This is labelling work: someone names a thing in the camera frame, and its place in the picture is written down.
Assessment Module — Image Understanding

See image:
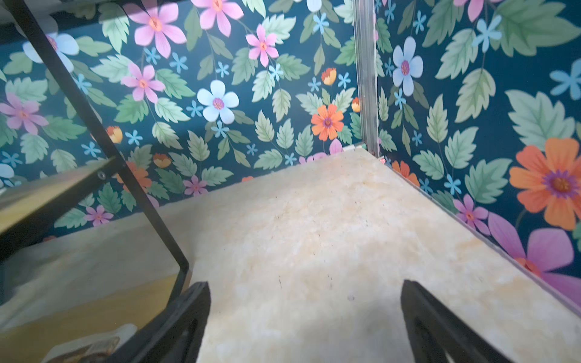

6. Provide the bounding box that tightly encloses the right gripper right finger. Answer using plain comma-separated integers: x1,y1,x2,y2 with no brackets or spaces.
400,280,510,362

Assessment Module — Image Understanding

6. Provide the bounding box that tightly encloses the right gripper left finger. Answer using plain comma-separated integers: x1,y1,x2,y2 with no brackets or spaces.
106,281,211,362

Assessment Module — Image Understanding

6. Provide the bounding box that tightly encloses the yellow label coffee bag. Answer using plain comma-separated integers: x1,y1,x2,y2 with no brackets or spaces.
42,324,138,363

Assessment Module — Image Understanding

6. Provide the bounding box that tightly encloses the yellow wooden three-tier shelf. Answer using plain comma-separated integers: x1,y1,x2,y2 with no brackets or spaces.
0,0,192,363

